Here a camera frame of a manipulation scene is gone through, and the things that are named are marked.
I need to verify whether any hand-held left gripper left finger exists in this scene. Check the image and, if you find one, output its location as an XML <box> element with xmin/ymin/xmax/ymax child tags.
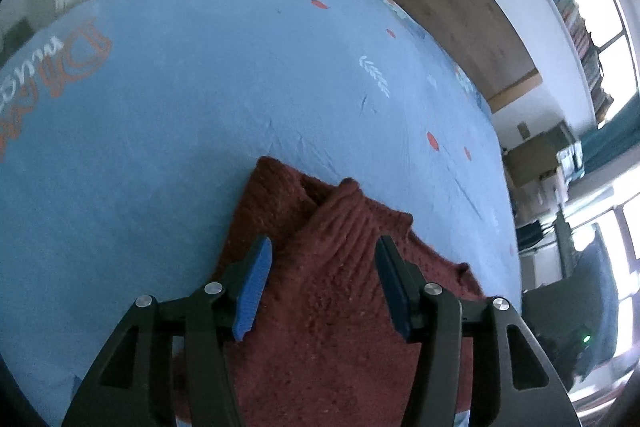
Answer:
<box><xmin>61</xmin><ymin>235</ymin><xmax>274</xmax><ymax>427</ymax></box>

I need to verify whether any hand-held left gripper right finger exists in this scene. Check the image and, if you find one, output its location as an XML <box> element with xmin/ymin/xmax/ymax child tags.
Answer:
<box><xmin>375</xmin><ymin>235</ymin><xmax>583</xmax><ymax>427</ymax></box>

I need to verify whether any dark red knit sweater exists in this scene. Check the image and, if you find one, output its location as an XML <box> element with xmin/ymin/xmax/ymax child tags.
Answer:
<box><xmin>170</xmin><ymin>155</ymin><xmax>487</xmax><ymax>427</ymax></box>

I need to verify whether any blue cushion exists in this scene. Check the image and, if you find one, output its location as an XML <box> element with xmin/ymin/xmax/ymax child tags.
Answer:
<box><xmin>575</xmin><ymin>227</ymin><xmax>622</xmax><ymax>373</ymax></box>

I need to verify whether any grey printer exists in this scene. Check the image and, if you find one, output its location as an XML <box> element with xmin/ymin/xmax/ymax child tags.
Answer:
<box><xmin>555</xmin><ymin>142</ymin><xmax>587</xmax><ymax>178</ymax></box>

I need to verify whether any wooden nightstand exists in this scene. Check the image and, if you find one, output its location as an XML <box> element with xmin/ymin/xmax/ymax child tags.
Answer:
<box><xmin>502</xmin><ymin>122</ymin><xmax>576</xmax><ymax>188</ymax></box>

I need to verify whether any teal curtain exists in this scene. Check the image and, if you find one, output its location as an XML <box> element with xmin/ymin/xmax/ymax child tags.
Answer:
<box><xmin>577</xmin><ymin>104</ymin><xmax>640</xmax><ymax>178</ymax></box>

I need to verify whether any row of books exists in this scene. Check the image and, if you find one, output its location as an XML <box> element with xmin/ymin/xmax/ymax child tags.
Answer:
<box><xmin>482</xmin><ymin>0</ymin><xmax>616</xmax><ymax>122</ymax></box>

